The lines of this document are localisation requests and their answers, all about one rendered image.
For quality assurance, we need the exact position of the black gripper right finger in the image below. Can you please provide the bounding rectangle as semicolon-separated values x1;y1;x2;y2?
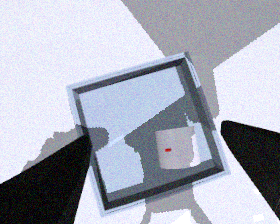
220;120;280;220

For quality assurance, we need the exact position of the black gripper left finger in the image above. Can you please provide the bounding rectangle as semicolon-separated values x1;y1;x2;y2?
0;135;92;224

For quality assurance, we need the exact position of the light blue square tray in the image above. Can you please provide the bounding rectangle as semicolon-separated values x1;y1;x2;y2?
66;51;231;218

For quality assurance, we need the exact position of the grey cylinder with two slots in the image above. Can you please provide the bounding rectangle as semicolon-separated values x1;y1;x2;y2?
155;126;201;169

